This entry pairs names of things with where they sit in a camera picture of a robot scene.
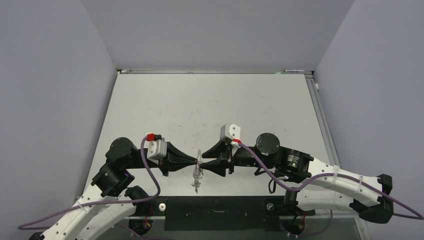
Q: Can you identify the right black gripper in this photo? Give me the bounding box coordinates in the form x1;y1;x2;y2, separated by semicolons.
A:
200;138;274;174

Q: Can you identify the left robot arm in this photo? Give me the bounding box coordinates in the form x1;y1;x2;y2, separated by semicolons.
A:
30;133;198;240

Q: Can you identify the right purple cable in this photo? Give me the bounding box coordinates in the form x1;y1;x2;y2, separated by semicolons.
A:
236;142;424;221

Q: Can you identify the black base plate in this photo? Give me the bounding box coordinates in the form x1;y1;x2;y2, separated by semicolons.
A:
128;196;316;235

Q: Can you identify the aluminium rail frame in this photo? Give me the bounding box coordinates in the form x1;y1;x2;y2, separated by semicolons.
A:
304;71;342;168

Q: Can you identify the red white marker pen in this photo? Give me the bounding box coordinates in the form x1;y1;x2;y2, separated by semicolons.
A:
282;69;306;74

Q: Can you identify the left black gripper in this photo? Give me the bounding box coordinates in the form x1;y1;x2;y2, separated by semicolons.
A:
124;141;198;175

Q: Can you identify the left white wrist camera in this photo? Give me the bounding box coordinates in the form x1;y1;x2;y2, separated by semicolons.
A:
146;133;167;162

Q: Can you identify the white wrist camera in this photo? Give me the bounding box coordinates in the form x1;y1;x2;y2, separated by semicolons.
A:
146;133;167;162
219;123;241;146

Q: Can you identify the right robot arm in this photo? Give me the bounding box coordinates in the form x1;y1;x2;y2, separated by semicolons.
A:
200;132;394;224

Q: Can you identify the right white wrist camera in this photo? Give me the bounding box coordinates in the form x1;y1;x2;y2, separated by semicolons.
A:
219;123;241;146

